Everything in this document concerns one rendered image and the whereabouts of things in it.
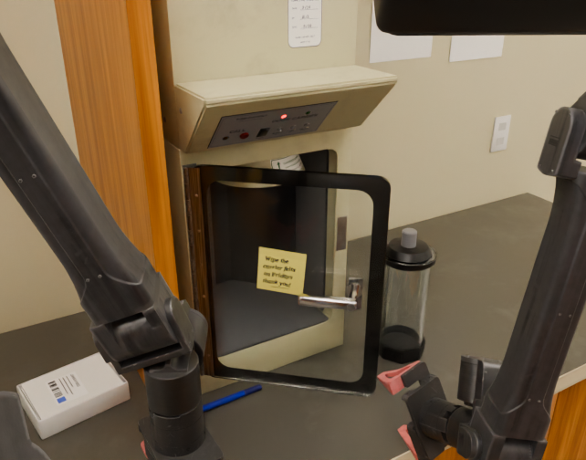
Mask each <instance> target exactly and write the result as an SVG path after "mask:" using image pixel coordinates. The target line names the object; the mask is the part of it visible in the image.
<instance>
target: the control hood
mask: <svg viewBox="0 0 586 460"><path fill-rule="evenodd" d="M397 81H398V78H397V77H396V75H393V74H389V73H385V72H381V71H378V70H374V69H370V68H364V67H360V66H356V65H352V66H344V67H335V68H318V69H309V70H300V71H291V72H282V73H274V74H265V75H255V76H247V77H238V78H221V79H212V80H204V81H195V82H186V83H177V84H176V86H174V90H175V101H176V111H177V122H178V133H179V144H180V150H182V151H183V152H185V153H186V154H187V153H194V152H204V151H210V150H215V149H221V148H227V147H233V146H238V145H244V144H249V143H255V142H261V141H272V140H277V139H283V138H288V137H295V136H300V135H306V134H311V133H317V132H323V131H334V130H339V129H345V128H350V127H356V126H361V125H362V124H363V122H364V121H365V120H366V119H367V118H368V117H369V115H370V114H371V113H372V112H373V111H374V109H375V108H376V107H377V106H378V105H379V104H380V102H381V101H382V100H383V99H384V97H385V96H386V95H387V94H388V93H389V92H390V90H391V89H392V88H393V87H394V86H395V84H396V82H397ZM332 101H338V102H337V104H336V105H335V106H334V108H333V109H332V111H331V112H330V114H329V115H328V116H327V118H326V119H325V120H324V121H323V122H322V123H321V125H320V126H319V128H318V129H317V131H312V132H306V133H300V134H295V135H288V136H283V137H277V138H272V139H265V140H260V141H250V142H243V143H238V144H232V145H226V146H221V147H214V148H209V149H207V147H208V145H209V143H210V141H211V139H212V137H213V135H214V133H215V130H216V128H217V125H218V123H219V121H220V120H221V118H222V117H224V116H231V115H238V114H245V113H252V112H259V111H265V110H278V109H284V108H292V107H298V106H306V105H312V104H319V103H326V102H332Z"/></svg>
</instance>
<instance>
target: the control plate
mask: <svg viewBox="0 0 586 460"><path fill-rule="evenodd" d="M337 102H338V101H332V102H326V103H319V104H312V105H306V106H298V107H292V108H284V109H278V110H265V111H259V112H252V113H245V114H238V115H231V116H224V117H222V118H221V120H220V121H219V123H218V125H217V128H216V130H215V133H214V135H213V137H212V139H211V141H210V143H209V145H208V147H207V149H209V148H214V147H221V146H226V145H232V144H238V143H243V142H250V141H260V140H265V139H272V138H277V137H283V136H288V135H295V134H300V133H306V132H312V131H317V129H318V128H319V126H320V125H321V123H322V122H323V121H324V120H325V119H326V118H327V116H328V115H329V114H330V112H331V111H332V109H333V108H334V106H335V105H336V104H337ZM309 110H311V113H310V114H309V115H305V113H306V112H307V111H309ZM284 114H287V117H286V118H284V119H281V118H280V117H281V116H282V115H284ZM307 123H309V127H308V128H306V127H304V125H305V124H307ZM294 125H295V126H297V127H296V129H295V130H293V129H290V128H291V126H294ZM264 128H270V129H269V131H268V133H267V135H266V136H262V137H257V135H258V133H259V131H260V130H261V129H264ZM278 128H283V129H282V132H279V131H277V129H278ZM245 132H247V133H248V134H249V136H248V137H247V138H245V139H240V135H241V134H242V133H245ZM225 136H229V139H227V140H223V138H224V137H225Z"/></svg>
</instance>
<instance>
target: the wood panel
mask: <svg viewBox="0 0 586 460"><path fill-rule="evenodd" d="M54 3H55V9H56V15H57V21H58V31H59V37H60V43H61V48H62V54H63V60H64V66H65V71H66V77H67V83H68V94H69V99H70V105H71V111H72V117H73V122H74V128H75V134H76V140H77V145H78V156H79V162H80V165H81V166H82V168H83V169H84V171H85V173H86V174H87V176H88V177H89V179H90V181H91V182H92V184H93V185H94V187H95V189H96V190H97V192H98V194H99V196H100V198H101V199H102V201H103V202H104V204H105V205H106V206H107V208H108V210H109V211H110V213H111V215H112V217H113V218H114V220H115V221H116V223H117V224H118V226H119V227H120V229H121V230H122V232H123V233H124V234H125V235H126V236H127V237H128V238H129V240H130V241H131V242H132V243H133V244H134V245H135V247H136V248H137V249H138V250H139V251H140V252H142V253H143V254H144V255H146V256H147V257H148V259H149V261H150V262H151V264H152V266H153V268H154V270H155V271H156V273H157V272H161V274H162V276H163V278H164V280H165V281H166V283H167V285H168V286H169V288H170V290H171V291H172V293H173V295H174V296H176V297H177V298H178V299H179V294H178V284H177V275H176V265H175V255H174V246H173V228H172V218H171V208H170V199H169V189H168V180H167V170H166V161H165V150H164V141H163V132H162V114H161V103H160V94H159V84H158V75H157V65H156V56H155V46H154V36H153V27H152V9H151V0H54Z"/></svg>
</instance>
